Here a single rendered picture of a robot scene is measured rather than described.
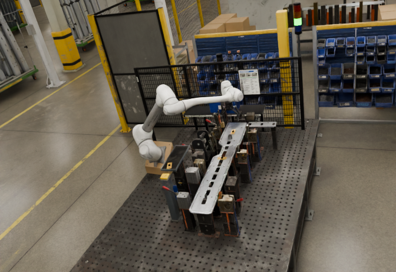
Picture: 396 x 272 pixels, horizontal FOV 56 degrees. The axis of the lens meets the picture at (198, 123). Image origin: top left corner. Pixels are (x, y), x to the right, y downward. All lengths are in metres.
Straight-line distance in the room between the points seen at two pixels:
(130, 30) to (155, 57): 0.51
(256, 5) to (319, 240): 7.03
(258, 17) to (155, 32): 4.94
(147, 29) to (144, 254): 3.33
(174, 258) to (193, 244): 0.19
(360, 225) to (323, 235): 0.38
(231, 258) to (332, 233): 1.42
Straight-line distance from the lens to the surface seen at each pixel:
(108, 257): 3.20
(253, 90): 4.09
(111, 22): 5.75
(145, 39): 5.51
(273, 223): 3.12
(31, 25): 9.65
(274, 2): 9.76
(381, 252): 3.91
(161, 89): 3.36
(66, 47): 10.66
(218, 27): 7.61
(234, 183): 2.99
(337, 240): 3.96
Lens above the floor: 2.86
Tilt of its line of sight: 28 degrees down
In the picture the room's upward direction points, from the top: 11 degrees counter-clockwise
